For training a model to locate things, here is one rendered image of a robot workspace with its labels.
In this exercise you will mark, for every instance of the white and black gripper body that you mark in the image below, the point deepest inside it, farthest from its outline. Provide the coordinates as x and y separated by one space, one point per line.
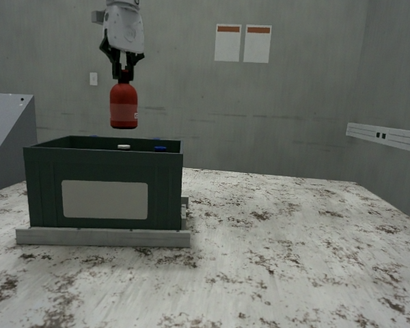
124 29

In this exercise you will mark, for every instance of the red labeled bottle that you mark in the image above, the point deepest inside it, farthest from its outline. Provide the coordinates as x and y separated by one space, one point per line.
123 104

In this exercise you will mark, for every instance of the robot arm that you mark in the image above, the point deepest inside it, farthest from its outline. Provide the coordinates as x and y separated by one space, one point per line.
98 16

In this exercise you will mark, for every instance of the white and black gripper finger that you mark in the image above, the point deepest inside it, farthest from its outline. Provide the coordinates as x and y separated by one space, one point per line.
114 56
131 61

